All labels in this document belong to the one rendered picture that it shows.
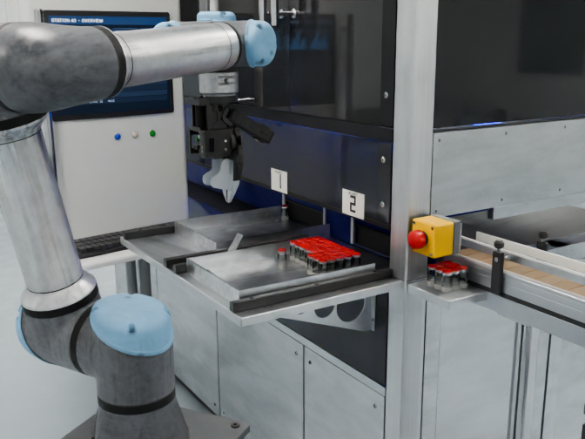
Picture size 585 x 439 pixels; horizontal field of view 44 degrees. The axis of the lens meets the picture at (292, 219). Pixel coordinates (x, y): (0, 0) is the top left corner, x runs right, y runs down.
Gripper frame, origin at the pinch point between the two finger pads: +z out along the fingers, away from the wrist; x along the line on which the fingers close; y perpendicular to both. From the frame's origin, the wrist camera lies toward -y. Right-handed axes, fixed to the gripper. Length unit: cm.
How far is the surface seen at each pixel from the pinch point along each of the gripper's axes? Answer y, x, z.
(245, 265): -12.0, -17.2, 21.4
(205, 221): -19, -54, 20
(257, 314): 0.7, 10.9, 21.7
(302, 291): -11.6, 8.1, 20.1
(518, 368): -50, 33, 38
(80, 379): -7, -160, 110
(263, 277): -11.1, -7.2, 21.4
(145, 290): -17, -101, 54
